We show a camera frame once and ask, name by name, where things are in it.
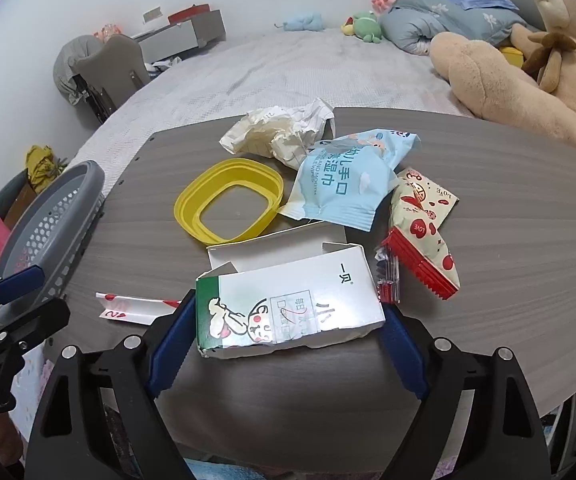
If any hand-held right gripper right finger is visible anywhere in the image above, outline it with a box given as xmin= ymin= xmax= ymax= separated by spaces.
xmin=380 ymin=305 xmax=553 ymax=480

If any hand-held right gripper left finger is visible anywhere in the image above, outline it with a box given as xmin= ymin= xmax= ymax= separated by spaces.
xmin=23 ymin=287 xmax=199 ymax=480

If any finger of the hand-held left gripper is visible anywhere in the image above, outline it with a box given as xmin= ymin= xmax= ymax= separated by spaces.
xmin=0 ymin=299 xmax=71 ymax=347
xmin=0 ymin=265 xmax=45 ymax=307

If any grey perforated plastic basket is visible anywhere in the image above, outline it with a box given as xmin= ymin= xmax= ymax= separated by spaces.
xmin=0 ymin=160 xmax=106 ymax=311

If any white carton box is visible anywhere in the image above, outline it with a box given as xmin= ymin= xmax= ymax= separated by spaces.
xmin=195 ymin=221 xmax=386 ymax=361

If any light blue wet wipes packet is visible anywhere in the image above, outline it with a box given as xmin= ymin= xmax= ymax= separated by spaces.
xmin=279 ymin=129 xmax=422 ymax=232

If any white paper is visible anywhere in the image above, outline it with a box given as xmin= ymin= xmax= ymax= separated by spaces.
xmin=219 ymin=98 xmax=336 ymax=171

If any white red paper strip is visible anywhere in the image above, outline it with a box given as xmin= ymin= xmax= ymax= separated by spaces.
xmin=95 ymin=291 xmax=183 ymax=327

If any brown cardboard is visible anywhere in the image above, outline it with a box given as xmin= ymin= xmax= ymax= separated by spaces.
xmin=5 ymin=185 xmax=39 ymax=231

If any small red clear sachet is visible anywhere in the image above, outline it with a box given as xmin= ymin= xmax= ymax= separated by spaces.
xmin=374 ymin=246 xmax=401 ymax=306

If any red and white snack packet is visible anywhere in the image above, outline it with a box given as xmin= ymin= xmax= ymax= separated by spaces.
xmin=385 ymin=167 xmax=461 ymax=302

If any yellow bag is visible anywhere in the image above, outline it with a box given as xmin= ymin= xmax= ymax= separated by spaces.
xmin=25 ymin=145 xmax=69 ymax=193

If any light blue cloth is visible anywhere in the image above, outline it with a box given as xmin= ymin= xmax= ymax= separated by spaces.
xmin=188 ymin=462 xmax=393 ymax=480

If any grey cloth bundle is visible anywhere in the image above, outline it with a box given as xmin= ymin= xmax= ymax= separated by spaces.
xmin=53 ymin=35 xmax=100 ymax=106

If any grey chair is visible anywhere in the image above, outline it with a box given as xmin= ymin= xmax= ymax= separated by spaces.
xmin=73 ymin=34 xmax=151 ymax=123

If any pink orange toy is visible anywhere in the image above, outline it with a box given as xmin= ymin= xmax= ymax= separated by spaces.
xmin=93 ymin=23 xmax=121 ymax=43

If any large beige teddy bear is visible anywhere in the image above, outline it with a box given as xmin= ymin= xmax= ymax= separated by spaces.
xmin=429 ymin=0 xmax=576 ymax=158

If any grey nightstand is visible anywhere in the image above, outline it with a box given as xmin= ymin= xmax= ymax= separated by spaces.
xmin=135 ymin=9 xmax=226 ymax=63

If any grey bed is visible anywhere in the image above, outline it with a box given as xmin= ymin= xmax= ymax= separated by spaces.
xmin=63 ymin=0 xmax=576 ymax=196

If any red box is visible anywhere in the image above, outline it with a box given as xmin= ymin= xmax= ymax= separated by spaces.
xmin=168 ymin=4 xmax=211 ymax=23

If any small yellow toy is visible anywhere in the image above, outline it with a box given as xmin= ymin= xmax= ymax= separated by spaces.
xmin=498 ymin=46 xmax=526 ymax=68

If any green frog plush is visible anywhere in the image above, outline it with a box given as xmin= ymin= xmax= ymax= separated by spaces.
xmin=342 ymin=10 xmax=383 ymax=43

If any blue floral quilt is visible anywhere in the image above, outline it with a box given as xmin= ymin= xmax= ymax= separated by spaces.
xmin=378 ymin=0 xmax=541 ymax=56

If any light blue plush toy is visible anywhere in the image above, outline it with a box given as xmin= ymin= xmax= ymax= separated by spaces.
xmin=275 ymin=12 xmax=325 ymax=32

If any yellow plastic ring lid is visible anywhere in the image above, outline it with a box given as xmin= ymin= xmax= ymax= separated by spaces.
xmin=174 ymin=158 xmax=285 ymax=246

